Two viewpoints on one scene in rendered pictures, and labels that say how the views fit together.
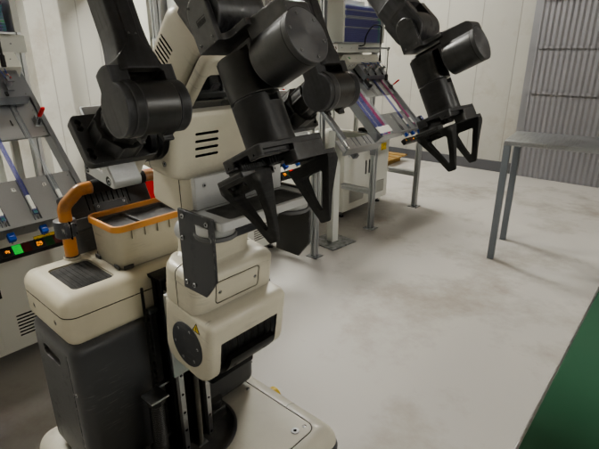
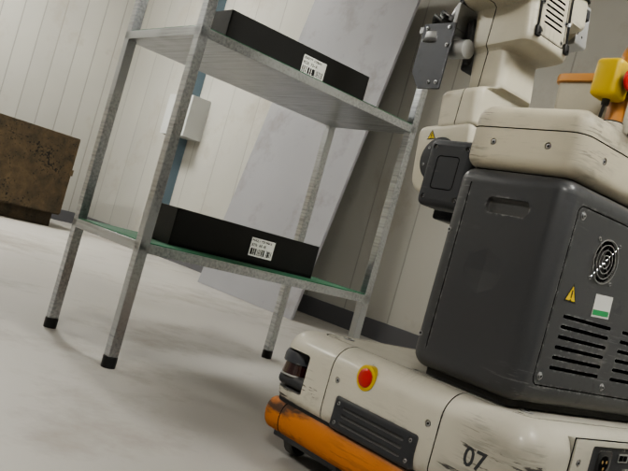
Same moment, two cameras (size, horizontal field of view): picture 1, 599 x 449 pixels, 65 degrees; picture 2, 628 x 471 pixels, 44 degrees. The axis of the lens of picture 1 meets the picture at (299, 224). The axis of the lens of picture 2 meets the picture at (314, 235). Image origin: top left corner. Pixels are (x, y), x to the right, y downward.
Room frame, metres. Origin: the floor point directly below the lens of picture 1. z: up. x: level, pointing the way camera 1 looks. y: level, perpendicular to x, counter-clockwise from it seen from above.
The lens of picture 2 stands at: (2.77, 0.15, 0.46)
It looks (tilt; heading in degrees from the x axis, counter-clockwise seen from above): 1 degrees up; 189
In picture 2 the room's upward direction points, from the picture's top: 16 degrees clockwise
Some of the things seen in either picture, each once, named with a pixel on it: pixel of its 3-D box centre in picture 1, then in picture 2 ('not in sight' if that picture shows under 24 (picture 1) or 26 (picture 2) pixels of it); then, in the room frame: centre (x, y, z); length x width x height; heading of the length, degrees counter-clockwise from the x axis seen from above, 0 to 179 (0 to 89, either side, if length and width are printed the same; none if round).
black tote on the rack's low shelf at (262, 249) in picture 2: not in sight; (235, 241); (0.33, -0.49, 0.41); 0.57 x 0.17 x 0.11; 140
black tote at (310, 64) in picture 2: not in sight; (285, 63); (0.35, -0.48, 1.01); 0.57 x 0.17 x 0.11; 138
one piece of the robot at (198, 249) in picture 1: (246, 221); (471, 64); (0.88, 0.11, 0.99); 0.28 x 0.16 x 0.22; 138
